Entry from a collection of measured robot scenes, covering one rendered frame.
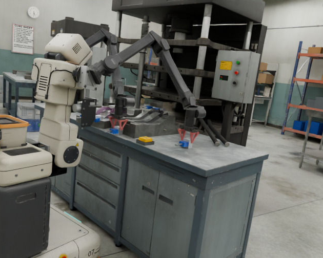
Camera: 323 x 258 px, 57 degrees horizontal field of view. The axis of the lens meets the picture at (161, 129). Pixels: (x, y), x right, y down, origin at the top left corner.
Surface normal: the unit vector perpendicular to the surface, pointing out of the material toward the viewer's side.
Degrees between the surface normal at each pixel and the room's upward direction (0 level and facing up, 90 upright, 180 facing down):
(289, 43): 90
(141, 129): 90
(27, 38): 90
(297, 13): 90
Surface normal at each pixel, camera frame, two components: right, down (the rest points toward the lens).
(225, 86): -0.69, 0.06
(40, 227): 0.79, 0.21
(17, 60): 0.54, 0.22
